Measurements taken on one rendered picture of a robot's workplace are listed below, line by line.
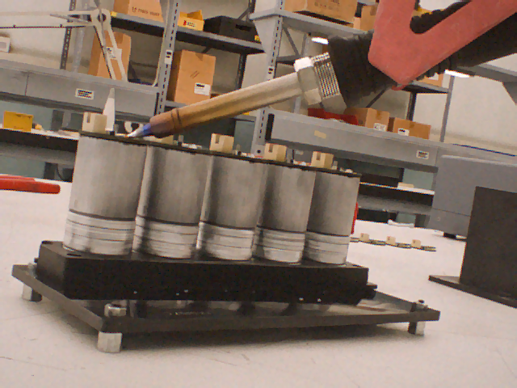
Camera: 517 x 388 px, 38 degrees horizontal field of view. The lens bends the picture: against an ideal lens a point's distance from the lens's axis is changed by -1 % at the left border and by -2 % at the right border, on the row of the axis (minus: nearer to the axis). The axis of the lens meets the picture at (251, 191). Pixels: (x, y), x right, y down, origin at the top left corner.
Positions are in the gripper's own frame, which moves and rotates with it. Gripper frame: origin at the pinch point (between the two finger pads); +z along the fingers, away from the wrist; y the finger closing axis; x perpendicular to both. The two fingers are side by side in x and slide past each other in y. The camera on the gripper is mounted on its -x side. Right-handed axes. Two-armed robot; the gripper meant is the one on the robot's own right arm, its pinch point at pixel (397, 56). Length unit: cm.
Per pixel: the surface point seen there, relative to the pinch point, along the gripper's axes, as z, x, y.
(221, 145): 6.0, -3.5, -3.7
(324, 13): -44, -34, -274
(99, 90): 29, -77, -229
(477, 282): 4.8, 12.3, -22.2
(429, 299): 7.0, 9.2, -16.2
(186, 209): 8.6, -3.0, -1.8
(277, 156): 5.2, -1.6, -5.7
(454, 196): -1, 15, -63
